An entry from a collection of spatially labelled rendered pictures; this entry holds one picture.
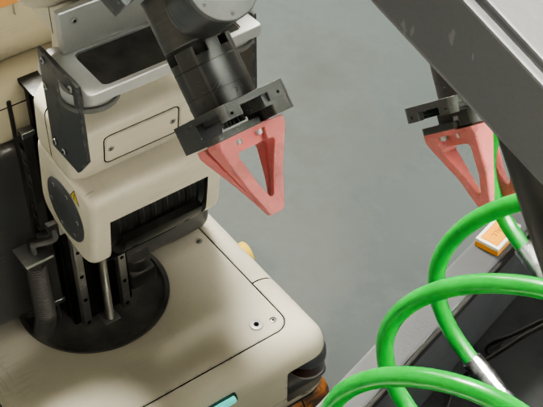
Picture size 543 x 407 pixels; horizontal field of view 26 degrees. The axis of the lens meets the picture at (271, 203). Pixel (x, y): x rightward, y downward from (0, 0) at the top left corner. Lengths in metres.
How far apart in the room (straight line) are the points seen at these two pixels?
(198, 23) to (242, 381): 1.23
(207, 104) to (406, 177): 1.90
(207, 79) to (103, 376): 1.18
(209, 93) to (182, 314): 1.22
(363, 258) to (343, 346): 0.26
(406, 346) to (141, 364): 0.92
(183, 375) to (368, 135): 1.08
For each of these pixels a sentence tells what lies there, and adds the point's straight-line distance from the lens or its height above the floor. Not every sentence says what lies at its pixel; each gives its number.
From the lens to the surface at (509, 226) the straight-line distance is 1.03.
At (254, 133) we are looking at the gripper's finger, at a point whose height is 1.27.
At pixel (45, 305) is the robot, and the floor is 0.39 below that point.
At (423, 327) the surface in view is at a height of 0.95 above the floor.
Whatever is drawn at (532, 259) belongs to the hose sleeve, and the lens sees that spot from 1.03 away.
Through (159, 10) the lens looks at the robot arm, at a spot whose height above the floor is 1.36.
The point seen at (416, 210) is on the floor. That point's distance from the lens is 2.75.
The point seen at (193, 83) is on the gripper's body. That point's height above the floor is 1.31.
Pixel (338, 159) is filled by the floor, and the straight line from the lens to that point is 2.87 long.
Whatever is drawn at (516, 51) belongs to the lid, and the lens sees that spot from 0.40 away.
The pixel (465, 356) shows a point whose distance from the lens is 1.00.
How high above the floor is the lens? 1.90
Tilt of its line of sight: 44 degrees down
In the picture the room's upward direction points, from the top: straight up
